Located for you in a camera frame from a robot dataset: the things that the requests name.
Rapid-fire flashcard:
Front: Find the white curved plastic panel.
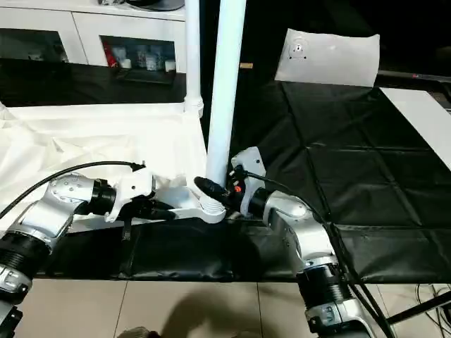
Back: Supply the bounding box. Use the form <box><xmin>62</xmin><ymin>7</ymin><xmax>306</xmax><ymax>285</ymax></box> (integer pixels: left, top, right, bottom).
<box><xmin>273</xmin><ymin>27</ymin><xmax>381</xmax><ymax>88</ymax></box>

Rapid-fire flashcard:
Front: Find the black padded mat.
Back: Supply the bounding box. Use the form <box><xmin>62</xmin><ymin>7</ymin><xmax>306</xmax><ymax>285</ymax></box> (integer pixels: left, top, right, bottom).
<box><xmin>0</xmin><ymin>58</ymin><xmax>451</xmax><ymax>284</ymax></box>

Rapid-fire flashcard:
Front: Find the red bottle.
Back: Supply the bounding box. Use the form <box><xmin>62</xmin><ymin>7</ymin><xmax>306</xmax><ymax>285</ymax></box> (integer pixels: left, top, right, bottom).
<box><xmin>104</xmin><ymin>41</ymin><xmax>120</xmax><ymax>68</ymax></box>

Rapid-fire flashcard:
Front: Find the grey cable coil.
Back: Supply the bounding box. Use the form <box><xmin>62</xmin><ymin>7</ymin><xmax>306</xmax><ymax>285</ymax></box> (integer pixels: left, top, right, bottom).
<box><xmin>415</xmin><ymin>281</ymin><xmax>451</xmax><ymax>335</ymax></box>

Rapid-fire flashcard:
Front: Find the white plastic table top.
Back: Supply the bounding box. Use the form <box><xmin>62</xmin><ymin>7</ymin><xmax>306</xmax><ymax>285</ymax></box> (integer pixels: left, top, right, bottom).
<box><xmin>0</xmin><ymin>101</ymin><xmax>227</xmax><ymax>235</ymax></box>

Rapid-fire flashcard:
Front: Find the white flat board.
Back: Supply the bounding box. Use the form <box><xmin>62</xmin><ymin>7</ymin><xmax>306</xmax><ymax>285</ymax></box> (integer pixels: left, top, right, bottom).
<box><xmin>379</xmin><ymin>87</ymin><xmax>451</xmax><ymax>170</ymax></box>

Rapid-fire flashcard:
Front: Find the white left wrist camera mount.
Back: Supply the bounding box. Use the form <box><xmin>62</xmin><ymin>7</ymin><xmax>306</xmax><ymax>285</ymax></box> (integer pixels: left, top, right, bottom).
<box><xmin>104</xmin><ymin>170</ymin><xmax>156</xmax><ymax>223</ymax></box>

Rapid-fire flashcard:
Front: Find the dark left robot foot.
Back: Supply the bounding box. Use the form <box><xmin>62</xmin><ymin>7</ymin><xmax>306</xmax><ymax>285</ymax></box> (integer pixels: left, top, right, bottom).
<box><xmin>116</xmin><ymin>326</ymin><xmax>160</xmax><ymax>338</ymax></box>

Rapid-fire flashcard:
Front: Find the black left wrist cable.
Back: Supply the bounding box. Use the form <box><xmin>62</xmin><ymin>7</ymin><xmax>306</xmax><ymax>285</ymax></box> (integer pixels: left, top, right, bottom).
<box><xmin>0</xmin><ymin>161</ymin><xmax>147</xmax><ymax>220</ymax></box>

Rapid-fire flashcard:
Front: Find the white plastic table leg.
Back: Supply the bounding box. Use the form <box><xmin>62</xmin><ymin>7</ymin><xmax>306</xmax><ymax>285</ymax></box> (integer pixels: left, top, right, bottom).
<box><xmin>199</xmin><ymin>0</ymin><xmax>247</xmax><ymax>216</ymax></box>
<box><xmin>183</xmin><ymin>0</ymin><xmax>204</xmax><ymax>114</ymax></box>

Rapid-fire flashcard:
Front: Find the white glass-door cabinet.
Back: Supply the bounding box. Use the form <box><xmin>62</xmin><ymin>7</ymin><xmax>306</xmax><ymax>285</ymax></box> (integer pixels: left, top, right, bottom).
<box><xmin>0</xmin><ymin>5</ymin><xmax>188</xmax><ymax>74</ymax></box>

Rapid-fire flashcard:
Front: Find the black metal rod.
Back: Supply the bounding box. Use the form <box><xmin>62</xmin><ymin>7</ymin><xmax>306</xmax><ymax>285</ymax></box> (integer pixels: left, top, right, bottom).
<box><xmin>386</xmin><ymin>291</ymin><xmax>451</xmax><ymax>324</ymax></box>

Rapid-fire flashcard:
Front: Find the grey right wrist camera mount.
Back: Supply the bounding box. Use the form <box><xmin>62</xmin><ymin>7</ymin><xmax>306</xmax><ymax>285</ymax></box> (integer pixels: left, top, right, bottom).
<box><xmin>230</xmin><ymin>146</ymin><xmax>266</xmax><ymax>218</ymax></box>

